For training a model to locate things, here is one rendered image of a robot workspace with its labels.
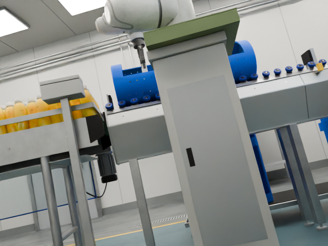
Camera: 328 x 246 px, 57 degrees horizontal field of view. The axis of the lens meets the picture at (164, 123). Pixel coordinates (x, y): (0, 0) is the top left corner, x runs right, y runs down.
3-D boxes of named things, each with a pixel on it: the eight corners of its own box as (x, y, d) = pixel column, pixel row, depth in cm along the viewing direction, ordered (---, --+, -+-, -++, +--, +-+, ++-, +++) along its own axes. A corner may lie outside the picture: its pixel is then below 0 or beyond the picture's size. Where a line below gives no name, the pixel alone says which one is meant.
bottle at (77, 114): (72, 124, 173) (67, 93, 176) (84, 123, 176) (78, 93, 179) (74, 121, 167) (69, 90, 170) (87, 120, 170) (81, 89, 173)
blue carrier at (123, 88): (261, 77, 182) (250, 32, 184) (118, 107, 174) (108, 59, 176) (245, 87, 210) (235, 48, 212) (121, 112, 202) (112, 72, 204)
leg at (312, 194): (329, 228, 171) (297, 122, 181) (320, 231, 171) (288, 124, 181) (323, 227, 177) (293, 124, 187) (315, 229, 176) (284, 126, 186)
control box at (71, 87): (81, 92, 153) (78, 73, 155) (42, 100, 151) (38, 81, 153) (85, 97, 163) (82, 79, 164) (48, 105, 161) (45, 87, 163)
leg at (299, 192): (316, 224, 185) (287, 126, 195) (307, 227, 184) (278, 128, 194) (311, 223, 191) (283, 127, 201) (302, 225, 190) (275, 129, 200)
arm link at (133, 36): (143, 35, 195) (145, 43, 194) (129, 37, 194) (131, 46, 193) (143, 28, 186) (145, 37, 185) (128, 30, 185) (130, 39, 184)
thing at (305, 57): (320, 70, 193) (313, 47, 195) (314, 71, 193) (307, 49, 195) (312, 74, 203) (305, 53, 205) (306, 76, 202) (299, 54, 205)
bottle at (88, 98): (85, 121, 172) (79, 91, 175) (97, 118, 172) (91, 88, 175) (81, 119, 165) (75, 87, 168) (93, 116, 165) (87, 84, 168)
